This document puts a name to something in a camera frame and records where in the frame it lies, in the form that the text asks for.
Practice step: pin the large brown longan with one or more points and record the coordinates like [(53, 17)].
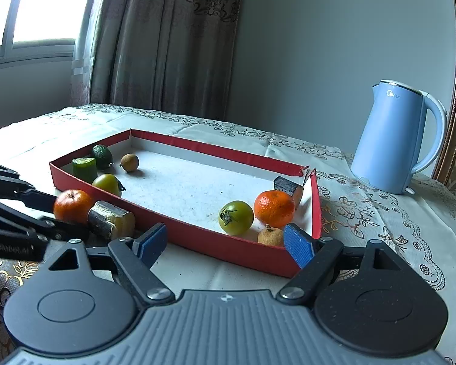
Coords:
[(129, 163)]

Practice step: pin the brown patterned curtain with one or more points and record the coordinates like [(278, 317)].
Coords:
[(163, 38)]

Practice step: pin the light blue electric kettle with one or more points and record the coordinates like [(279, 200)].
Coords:
[(387, 140)]

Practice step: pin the red cardboard box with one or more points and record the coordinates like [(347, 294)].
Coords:
[(212, 241)]

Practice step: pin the window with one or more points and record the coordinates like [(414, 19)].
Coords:
[(41, 7)]

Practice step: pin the small green tomato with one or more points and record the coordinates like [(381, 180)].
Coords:
[(235, 218)]

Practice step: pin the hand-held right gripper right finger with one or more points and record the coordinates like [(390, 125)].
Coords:
[(298, 247)]

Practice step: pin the small orange mandarin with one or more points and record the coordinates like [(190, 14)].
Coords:
[(273, 209)]

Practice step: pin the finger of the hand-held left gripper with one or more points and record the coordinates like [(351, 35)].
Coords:
[(30, 197), (60, 230)]

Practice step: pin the large orange mandarin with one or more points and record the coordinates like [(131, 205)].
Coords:
[(74, 207)]

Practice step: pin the long cucumber piece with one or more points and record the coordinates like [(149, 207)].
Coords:
[(84, 170)]

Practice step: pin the small brown longan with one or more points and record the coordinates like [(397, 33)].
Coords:
[(270, 236)]

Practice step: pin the cucumber end piece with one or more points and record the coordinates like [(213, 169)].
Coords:
[(102, 156)]

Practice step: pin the large green tomato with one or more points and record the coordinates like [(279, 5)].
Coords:
[(106, 184)]

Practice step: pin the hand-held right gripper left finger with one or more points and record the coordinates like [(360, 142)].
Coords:
[(154, 243)]

